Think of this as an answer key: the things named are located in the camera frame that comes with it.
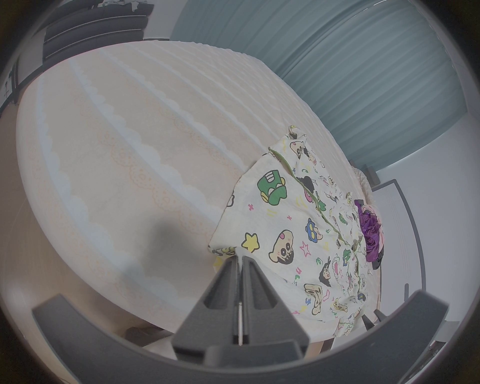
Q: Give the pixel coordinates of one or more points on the purple satin garment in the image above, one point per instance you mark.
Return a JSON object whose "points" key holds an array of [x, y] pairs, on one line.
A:
{"points": [[369, 228]]}

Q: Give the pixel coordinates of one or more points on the black garment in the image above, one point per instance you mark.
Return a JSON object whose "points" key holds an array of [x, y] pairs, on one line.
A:
{"points": [[378, 258]]}

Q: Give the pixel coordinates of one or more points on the blue-green curtain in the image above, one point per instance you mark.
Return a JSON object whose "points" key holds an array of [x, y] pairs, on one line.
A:
{"points": [[375, 112], [243, 22]]}

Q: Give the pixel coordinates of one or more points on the bed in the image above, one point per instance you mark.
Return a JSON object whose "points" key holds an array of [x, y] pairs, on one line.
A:
{"points": [[131, 150]]}

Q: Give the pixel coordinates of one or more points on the pale pink pillow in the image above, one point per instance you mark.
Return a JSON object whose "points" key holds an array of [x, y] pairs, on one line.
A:
{"points": [[363, 179]]}

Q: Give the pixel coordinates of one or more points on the white printed pyjama top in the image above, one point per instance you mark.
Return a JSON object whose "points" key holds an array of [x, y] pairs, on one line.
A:
{"points": [[285, 225]]}

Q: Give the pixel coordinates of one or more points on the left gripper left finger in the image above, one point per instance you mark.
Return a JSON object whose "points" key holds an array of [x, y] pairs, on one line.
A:
{"points": [[208, 324]]}

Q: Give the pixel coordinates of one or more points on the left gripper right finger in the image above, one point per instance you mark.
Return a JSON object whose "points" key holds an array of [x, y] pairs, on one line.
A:
{"points": [[279, 324]]}

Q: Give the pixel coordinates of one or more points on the grey bedside table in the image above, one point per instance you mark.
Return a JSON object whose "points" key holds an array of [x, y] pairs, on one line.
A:
{"points": [[373, 174]]}

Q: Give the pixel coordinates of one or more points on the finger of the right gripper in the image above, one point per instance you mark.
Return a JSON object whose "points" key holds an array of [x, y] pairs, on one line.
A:
{"points": [[369, 323], [380, 316]]}

